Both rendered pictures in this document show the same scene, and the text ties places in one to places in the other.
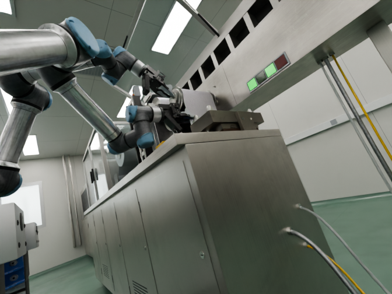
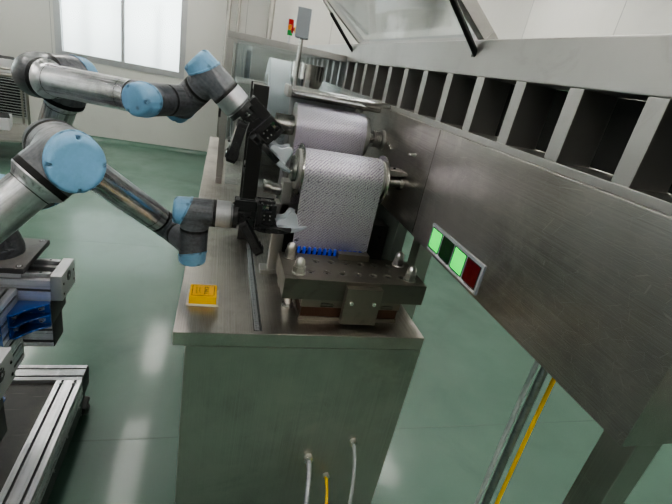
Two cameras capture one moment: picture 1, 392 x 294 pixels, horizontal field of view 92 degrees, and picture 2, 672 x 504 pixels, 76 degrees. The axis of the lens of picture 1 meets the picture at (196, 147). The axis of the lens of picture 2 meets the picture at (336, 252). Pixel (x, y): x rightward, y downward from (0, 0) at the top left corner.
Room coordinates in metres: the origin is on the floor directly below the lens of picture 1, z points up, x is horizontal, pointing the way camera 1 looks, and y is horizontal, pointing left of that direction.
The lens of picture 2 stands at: (-0.07, -0.57, 1.53)
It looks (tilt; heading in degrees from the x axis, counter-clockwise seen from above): 23 degrees down; 22
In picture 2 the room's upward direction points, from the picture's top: 12 degrees clockwise
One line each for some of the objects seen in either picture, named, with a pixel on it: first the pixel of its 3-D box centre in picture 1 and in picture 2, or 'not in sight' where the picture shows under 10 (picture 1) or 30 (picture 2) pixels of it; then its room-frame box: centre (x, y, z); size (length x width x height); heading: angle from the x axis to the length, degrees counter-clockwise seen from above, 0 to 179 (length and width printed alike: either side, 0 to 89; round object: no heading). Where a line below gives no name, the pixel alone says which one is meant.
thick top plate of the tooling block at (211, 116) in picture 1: (229, 123); (349, 278); (0.97, -0.21, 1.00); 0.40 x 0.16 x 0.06; 130
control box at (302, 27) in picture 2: (135, 93); (301, 23); (1.45, 0.36, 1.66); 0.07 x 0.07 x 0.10; 30
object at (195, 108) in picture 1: (204, 115); (335, 224); (1.04, -0.10, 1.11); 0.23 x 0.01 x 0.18; 130
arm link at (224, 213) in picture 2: (154, 114); (224, 213); (0.84, 0.15, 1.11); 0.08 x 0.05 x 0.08; 40
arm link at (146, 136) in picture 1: (140, 136); (190, 242); (0.79, 0.22, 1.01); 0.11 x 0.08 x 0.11; 73
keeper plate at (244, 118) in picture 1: (246, 121); (361, 306); (0.91, -0.28, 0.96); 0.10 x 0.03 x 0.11; 130
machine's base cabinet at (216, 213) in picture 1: (153, 240); (260, 271); (1.76, 0.59, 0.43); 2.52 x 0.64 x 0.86; 40
